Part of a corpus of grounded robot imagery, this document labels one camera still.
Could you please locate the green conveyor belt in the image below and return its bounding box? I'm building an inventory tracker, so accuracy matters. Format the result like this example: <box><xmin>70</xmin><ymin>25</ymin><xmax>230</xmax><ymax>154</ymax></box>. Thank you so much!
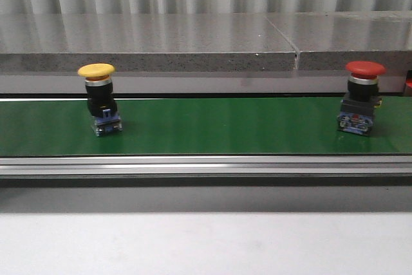
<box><xmin>1</xmin><ymin>97</ymin><xmax>411</xmax><ymax>156</ymax></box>

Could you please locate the grey speckled stone slab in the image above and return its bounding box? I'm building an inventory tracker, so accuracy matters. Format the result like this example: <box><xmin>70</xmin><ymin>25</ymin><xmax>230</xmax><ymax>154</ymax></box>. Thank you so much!
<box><xmin>1</xmin><ymin>14</ymin><xmax>295</xmax><ymax>75</ymax></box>

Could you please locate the aluminium conveyor frame rail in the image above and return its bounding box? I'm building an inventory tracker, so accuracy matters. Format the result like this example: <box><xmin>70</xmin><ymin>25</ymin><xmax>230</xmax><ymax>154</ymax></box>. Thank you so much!
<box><xmin>1</xmin><ymin>155</ymin><xmax>411</xmax><ymax>179</ymax></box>

